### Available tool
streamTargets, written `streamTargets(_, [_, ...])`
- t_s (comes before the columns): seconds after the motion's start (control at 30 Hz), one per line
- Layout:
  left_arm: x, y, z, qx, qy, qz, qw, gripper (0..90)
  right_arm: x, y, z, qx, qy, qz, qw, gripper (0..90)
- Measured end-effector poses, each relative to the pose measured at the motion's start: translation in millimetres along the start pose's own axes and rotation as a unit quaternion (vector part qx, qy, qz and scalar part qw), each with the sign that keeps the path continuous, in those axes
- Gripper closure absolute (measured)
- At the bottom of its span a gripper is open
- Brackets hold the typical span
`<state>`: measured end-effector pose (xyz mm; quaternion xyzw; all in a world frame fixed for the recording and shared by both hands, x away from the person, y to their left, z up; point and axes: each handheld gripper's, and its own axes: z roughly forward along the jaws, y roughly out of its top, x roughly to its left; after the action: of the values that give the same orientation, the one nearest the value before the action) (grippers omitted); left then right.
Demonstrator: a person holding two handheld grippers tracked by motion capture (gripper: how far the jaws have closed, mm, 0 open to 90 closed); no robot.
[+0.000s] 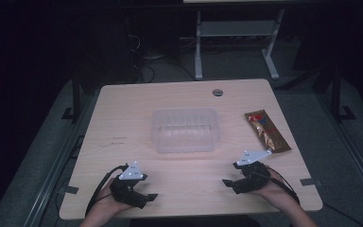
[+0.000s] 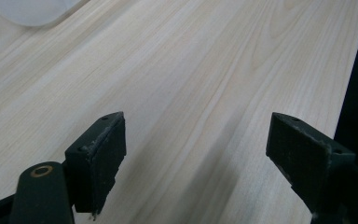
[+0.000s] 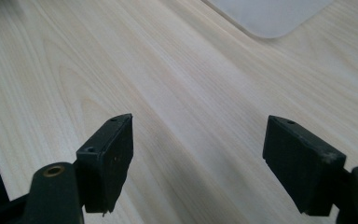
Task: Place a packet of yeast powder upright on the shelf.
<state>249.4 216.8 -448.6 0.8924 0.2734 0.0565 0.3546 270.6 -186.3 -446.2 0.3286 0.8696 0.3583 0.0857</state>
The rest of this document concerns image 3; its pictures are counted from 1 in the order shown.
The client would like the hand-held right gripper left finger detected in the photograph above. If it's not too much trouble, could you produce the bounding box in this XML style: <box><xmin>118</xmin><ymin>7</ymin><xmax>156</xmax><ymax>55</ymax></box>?
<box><xmin>75</xmin><ymin>113</ymin><xmax>134</xmax><ymax>215</ymax></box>

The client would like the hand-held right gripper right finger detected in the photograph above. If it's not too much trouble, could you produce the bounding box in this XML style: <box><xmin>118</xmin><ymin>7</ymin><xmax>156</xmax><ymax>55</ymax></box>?
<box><xmin>262</xmin><ymin>115</ymin><xmax>347</xmax><ymax>217</ymax></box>

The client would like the white flat board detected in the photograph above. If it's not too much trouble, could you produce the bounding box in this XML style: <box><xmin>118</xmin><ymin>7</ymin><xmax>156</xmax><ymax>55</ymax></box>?
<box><xmin>202</xmin><ymin>0</ymin><xmax>335</xmax><ymax>40</ymax></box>

